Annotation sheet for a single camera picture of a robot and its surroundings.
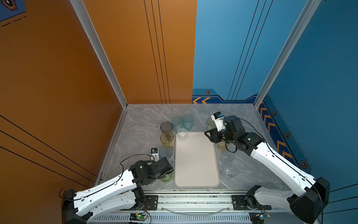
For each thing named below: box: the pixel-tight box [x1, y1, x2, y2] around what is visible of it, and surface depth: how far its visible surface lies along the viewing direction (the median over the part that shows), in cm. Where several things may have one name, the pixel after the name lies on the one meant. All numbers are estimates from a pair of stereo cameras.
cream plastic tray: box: [174, 131, 221, 188], surface depth 89 cm
